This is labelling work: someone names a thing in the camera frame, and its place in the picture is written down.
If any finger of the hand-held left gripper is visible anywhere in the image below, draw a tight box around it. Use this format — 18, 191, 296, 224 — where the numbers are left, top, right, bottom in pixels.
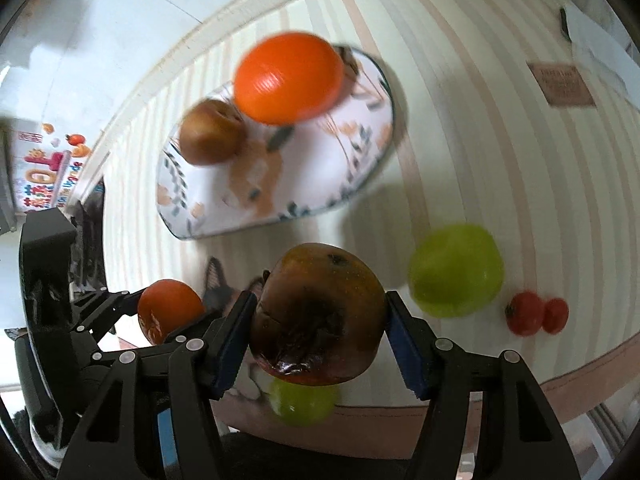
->
91, 310, 223, 365
70, 288, 147, 335

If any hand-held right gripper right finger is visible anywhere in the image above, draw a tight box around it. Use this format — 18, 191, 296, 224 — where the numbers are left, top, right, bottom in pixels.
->
384, 290, 581, 480

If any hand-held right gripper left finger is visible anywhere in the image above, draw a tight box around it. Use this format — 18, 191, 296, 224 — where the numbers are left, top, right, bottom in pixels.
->
55, 290, 259, 480

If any small orange persimmon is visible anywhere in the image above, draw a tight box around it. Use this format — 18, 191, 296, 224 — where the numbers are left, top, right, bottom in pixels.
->
137, 279, 206, 347

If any dark brown bruised apple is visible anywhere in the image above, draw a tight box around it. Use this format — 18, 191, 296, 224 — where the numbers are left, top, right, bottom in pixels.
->
249, 243, 389, 387

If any floral print plate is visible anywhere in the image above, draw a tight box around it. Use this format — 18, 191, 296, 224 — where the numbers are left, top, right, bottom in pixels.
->
156, 46, 396, 241

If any small green fruit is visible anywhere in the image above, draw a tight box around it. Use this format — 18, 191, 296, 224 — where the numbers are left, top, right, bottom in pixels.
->
269, 379, 342, 428

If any large green apple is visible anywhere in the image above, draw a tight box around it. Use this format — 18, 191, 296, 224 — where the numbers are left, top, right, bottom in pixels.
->
408, 223, 504, 319

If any colourful printed box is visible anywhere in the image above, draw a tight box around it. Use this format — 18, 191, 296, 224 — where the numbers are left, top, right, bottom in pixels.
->
10, 122, 93, 211

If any red cherry tomato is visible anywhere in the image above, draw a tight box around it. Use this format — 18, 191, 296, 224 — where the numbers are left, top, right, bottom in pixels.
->
543, 297, 570, 335
505, 291, 547, 337

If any brown round fruit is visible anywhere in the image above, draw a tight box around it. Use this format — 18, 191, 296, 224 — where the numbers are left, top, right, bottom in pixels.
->
178, 98, 247, 167

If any striped tablecloth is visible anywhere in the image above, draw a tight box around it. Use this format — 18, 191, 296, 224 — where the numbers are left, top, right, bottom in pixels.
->
92, 0, 640, 461

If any large orange fruit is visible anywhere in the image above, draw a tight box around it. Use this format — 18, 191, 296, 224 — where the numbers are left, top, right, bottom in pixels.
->
233, 32, 346, 127

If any brown cloth label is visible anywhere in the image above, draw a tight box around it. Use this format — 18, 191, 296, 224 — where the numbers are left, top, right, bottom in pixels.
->
526, 61, 597, 108

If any white paper sheet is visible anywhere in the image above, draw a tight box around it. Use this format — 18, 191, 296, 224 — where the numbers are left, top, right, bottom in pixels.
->
559, 4, 632, 92

